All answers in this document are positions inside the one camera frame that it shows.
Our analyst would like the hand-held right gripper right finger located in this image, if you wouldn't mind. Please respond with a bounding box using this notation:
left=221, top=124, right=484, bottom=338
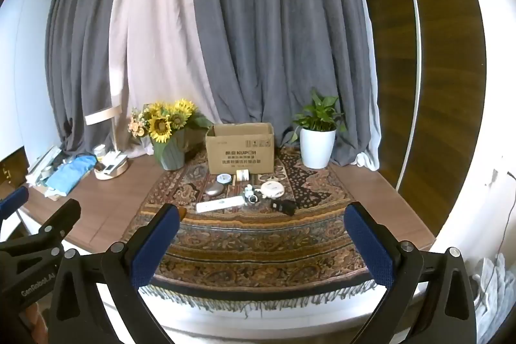
left=344, top=201, right=478, bottom=344

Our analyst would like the white remote control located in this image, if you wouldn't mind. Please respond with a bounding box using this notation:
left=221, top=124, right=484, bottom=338
left=195, top=195, right=246, bottom=213

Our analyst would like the white crumpled cloth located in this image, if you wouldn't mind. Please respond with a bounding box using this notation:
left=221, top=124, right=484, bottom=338
left=472, top=252, right=508, bottom=330

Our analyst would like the pale pink curtain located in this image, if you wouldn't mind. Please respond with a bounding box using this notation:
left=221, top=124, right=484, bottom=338
left=108, top=0, right=226, bottom=157

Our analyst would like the blue cloth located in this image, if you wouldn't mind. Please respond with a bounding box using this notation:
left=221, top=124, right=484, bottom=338
left=45, top=156, right=96, bottom=196

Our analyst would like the white desk lamp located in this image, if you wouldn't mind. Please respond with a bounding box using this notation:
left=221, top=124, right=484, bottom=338
left=84, top=104, right=130, bottom=181

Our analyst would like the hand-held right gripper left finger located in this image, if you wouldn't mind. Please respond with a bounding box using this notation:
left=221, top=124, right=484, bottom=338
left=48, top=203, right=182, bottom=344

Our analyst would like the black key fob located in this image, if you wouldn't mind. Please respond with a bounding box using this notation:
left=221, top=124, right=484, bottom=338
left=270, top=200, right=298, bottom=217

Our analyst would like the thin wall cable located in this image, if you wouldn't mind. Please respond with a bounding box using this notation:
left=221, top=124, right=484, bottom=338
left=494, top=170, right=516, bottom=262

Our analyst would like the green ribbed vase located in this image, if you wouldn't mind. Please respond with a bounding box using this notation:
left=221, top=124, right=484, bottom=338
left=152, top=127, right=189, bottom=171

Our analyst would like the sunflower bouquet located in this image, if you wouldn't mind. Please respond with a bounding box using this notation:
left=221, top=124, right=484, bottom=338
left=128, top=98, right=214, bottom=146

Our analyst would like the green potted plant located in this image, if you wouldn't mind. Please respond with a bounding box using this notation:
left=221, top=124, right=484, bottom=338
left=291, top=88, right=347, bottom=144

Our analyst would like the cardboard box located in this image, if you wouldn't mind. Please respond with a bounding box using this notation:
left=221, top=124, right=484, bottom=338
left=205, top=122, right=276, bottom=176

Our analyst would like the white round disc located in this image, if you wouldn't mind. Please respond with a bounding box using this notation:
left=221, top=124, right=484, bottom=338
left=260, top=181, right=286, bottom=199

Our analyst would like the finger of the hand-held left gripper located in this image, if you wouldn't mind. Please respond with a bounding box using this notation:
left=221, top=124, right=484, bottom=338
left=0, top=186, right=30, bottom=226
left=0, top=199, right=82, bottom=260

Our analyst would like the patterned fringed rug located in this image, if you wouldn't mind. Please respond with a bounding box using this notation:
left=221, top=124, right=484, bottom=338
left=120, top=144, right=380, bottom=318

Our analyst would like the grey curtain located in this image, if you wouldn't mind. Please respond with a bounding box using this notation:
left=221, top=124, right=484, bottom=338
left=45, top=0, right=135, bottom=156
left=189, top=0, right=382, bottom=172

